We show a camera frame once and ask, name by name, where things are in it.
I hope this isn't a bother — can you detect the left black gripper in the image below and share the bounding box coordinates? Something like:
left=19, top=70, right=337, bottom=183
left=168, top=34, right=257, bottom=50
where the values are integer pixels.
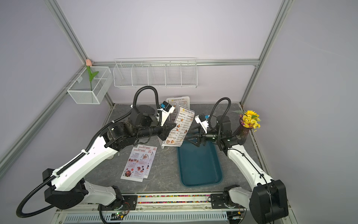
left=136, top=115, right=177, bottom=141

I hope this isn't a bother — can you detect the white menu holder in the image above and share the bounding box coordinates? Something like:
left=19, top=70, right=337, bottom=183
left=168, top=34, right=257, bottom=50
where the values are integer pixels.
left=166, top=96, right=191, bottom=124
left=158, top=137, right=167, bottom=149

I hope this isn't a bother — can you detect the red special menu sheet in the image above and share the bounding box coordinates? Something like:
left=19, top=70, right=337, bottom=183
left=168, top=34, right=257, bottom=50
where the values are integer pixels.
left=137, top=145, right=158, bottom=178

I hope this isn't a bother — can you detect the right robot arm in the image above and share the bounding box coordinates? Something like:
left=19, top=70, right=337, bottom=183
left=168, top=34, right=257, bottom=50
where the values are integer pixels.
left=185, top=97, right=289, bottom=224

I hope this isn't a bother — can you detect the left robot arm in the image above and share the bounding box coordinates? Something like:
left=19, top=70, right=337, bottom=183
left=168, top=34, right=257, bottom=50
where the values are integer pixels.
left=16, top=86, right=176, bottom=218

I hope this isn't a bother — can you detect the dark purple vase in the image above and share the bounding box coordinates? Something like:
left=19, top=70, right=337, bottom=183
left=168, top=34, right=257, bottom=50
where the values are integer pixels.
left=233, top=124, right=250, bottom=145

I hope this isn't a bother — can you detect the yellow flower bouquet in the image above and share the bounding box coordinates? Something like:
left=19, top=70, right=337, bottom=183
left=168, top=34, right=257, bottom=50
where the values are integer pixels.
left=233, top=110, right=261, bottom=131

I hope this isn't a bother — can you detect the teal plastic tray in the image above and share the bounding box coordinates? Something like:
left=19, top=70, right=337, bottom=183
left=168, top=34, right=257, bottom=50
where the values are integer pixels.
left=177, top=141, right=223, bottom=188

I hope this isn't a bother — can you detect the pink artificial tulip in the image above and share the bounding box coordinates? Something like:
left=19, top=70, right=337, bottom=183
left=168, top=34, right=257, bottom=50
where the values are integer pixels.
left=85, top=59, right=99, bottom=91

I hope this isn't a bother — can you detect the white ventilation grille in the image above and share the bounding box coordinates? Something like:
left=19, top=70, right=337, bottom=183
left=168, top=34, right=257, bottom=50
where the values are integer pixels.
left=63, top=211, right=228, bottom=224

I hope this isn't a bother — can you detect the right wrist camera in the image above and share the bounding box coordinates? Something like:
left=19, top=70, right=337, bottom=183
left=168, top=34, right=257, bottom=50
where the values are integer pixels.
left=195, top=113, right=210, bottom=133

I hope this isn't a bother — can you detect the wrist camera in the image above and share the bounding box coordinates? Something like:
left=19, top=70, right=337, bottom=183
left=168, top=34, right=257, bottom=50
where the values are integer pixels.
left=195, top=113, right=210, bottom=133
left=158, top=101, right=175, bottom=126

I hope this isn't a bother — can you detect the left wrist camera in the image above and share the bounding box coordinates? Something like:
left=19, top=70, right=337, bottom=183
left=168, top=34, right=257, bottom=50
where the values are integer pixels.
left=158, top=101, right=175, bottom=126

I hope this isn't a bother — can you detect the white wire wall shelf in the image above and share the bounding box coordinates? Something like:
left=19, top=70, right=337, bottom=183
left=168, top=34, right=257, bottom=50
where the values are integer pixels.
left=113, top=57, right=198, bottom=88

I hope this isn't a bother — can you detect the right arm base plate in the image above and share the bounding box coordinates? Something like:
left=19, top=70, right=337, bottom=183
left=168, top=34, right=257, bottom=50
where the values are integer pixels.
left=208, top=193, right=239, bottom=209

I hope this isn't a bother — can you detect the white mesh wall basket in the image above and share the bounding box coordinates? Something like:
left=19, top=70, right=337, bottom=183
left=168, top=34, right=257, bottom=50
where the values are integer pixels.
left=67, top=66, right=113, bottom=105

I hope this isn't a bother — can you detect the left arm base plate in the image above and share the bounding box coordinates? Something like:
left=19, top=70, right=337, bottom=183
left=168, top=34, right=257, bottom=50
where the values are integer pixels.
left=98, top=195, right=138, bottom=211

